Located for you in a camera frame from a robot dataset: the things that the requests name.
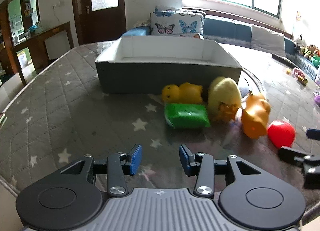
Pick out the orange rubber pig toy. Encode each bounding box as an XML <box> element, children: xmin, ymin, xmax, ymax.
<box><xmin>241</xmin><ymin>92</ymin><xmax>272</xmax><ymax>139</ymax></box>

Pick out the large butterfly print pillow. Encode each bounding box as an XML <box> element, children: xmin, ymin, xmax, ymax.
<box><xmin>149</xmin><ymin>11</ymin><xmax>207</xmax><ymax>38</ymax></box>

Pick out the small butterfly print pillow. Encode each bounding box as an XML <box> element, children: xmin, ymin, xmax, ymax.
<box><xmin>154</xmin><ymin>5</ymin><xmax>183</xmax><ymax>13</ymax></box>

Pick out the grey cardboard box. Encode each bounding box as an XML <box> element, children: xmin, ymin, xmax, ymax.
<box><xmin>95</xmin><ymin>36</ymin><xmax>243</xmax><ymax>95</ymax></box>

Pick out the blue sofa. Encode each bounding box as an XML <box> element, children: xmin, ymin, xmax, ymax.
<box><xmin>122</xmin><ymin>15</ymin><xmax>320</xmax><ymax>82</ymax></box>

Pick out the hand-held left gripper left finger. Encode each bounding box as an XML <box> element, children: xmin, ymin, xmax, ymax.
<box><xmin>60</xmin><ymin>143</ymin><xmax>143</xmax><ymax>198</ymax></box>

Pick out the green soft packet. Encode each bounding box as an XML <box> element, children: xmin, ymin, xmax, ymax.
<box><xmin>164</xmin><ymin>103</ymin><xmax>211</xmax><ymax>129</ymax></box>

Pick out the pile of stuffed toys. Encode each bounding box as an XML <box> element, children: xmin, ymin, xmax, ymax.
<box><xmin>294</xmin><ymin>34</ymin><xmax>320</xmax><ymax>60</ymax></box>

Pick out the pink small toy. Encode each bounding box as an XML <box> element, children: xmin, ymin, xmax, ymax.
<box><xmin>292</xmin><ymin>67</ymin><xmax>306</xmax><ymax>78</ymax></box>

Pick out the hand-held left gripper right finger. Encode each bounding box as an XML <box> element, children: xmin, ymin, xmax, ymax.
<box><xmin>179</xmin><ymin>144</ymin><xmax>262</xmax><ymax>198</ymax></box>

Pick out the small orange spiky toy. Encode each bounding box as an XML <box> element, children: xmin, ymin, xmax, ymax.
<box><xmin>214</xmin><ymin>102</ymin><xmax>240</xmax><ymax>123</ymax></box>

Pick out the yellow rubber duck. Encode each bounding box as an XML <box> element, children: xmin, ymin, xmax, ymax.
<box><xmin>161</xmin><ymin>82</ymin><xmax>204</xmax><ymax>104</ymax></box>

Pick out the dark wooden door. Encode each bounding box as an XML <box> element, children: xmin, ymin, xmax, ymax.
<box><xmin>71</xmin><ymin>0</ymin><xmax>127</xmax><ymax>46</ymax></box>

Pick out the wooden shelf cabinet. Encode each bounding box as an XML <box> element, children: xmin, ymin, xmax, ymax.
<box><xmin>0</xmin><ymin>0</ymin><xmax>41</xmax><ymax>48</ymax></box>

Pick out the red ball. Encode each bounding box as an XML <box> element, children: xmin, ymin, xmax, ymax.
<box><xmin>267</xmin><ymin>120</ymin><xmax>296</xmax><ymax>148</ymax></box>

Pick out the wooden console table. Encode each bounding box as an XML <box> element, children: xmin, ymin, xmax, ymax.
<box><xmin>10</xmin><ymin>21</ymin><xmax>74</xmax><ymax>87</ymax></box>

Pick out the white cushion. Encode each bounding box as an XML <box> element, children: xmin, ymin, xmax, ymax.
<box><xmin>250</xmin><ymin>24</ymin><xmax>286</xmax><ymax>58</ymax></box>

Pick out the grey quilted star table cover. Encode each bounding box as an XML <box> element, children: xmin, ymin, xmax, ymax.
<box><xmin>0</xmin><ymin>41</ymin><xmax>320</xmax><ymax>221</ymax></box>

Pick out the black remote control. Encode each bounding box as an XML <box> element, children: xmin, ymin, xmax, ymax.
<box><xmin>272</xmin><ymin>53</ymin><xmax>297</xmax><ymax>68</ymax></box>

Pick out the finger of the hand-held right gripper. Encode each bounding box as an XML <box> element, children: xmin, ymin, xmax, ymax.
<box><xmin>306</xmin><ymin>128</ymin><xmax>320</xmax><ymax>142</ymax></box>
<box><xmin>278</xmin><ymin>146</ymin><xmax>320</xmax><ymax>189</ymax></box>

